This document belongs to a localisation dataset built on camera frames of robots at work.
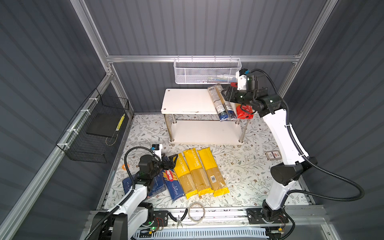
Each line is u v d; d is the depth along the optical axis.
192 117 1.19
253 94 0.52
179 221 0.72
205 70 1.24
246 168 0.91
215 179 0.84
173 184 0.81
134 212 0.50
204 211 0.75
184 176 0.85
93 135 0.72
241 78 0.63
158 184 0.78
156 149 0.74
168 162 0.75
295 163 0.45
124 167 0.92
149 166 0.66
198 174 0.87
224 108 0.72
